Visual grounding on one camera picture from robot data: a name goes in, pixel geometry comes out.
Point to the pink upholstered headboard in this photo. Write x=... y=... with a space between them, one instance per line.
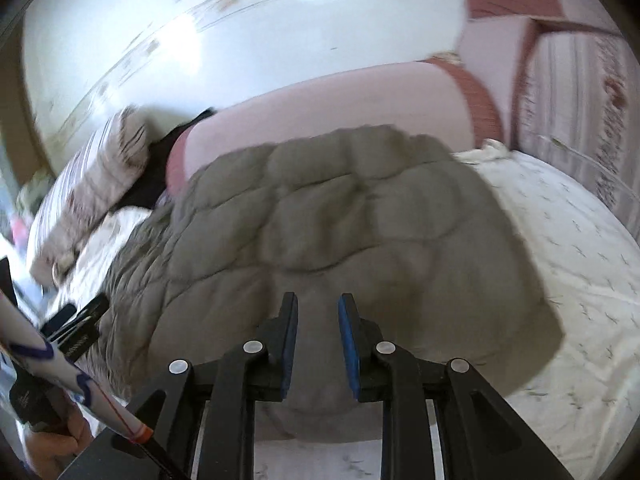
x=350 y=100

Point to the person's left hand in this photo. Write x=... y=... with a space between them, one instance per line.
x=55 y=445

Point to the olive padded jacket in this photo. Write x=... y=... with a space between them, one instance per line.
x=325 y=220

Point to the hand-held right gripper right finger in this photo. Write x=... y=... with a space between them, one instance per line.
x=347 y=345

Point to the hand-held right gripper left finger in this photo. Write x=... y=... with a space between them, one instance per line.
x=289 y=345

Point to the striped floral fabric panel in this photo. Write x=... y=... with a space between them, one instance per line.
x=575 y=110

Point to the cream leaf-print bed sheet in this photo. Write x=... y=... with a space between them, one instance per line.
x=575 y=285

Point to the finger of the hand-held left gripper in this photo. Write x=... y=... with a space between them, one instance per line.
x=85 y=332
x=59 y=319

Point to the black cloth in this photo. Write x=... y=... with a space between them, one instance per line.
x=155 y=170

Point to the striped floral pillow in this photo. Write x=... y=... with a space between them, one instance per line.
x=85 y=195

